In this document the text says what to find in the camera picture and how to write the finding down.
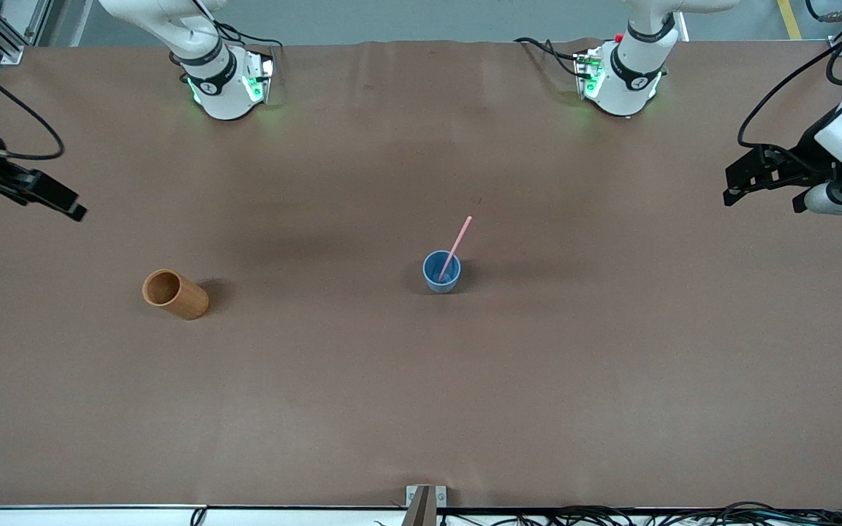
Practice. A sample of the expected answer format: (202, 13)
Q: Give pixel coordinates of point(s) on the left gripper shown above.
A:
(803, 158)

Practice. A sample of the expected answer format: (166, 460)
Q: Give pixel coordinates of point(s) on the pink chopstick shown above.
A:
(459, 241)

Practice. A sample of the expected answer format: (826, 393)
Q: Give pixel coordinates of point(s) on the blue plastic cup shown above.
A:
(435, 281)

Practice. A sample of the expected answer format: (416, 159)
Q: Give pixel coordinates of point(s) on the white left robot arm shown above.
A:
(629, 88)

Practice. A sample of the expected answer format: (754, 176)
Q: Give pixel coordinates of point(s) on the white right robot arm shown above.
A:
(224, 95)

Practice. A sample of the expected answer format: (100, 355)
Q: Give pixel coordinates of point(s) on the wooden bamboo cup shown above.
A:
(187, 299)

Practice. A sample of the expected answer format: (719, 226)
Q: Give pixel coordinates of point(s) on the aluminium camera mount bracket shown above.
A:
(412, 494)

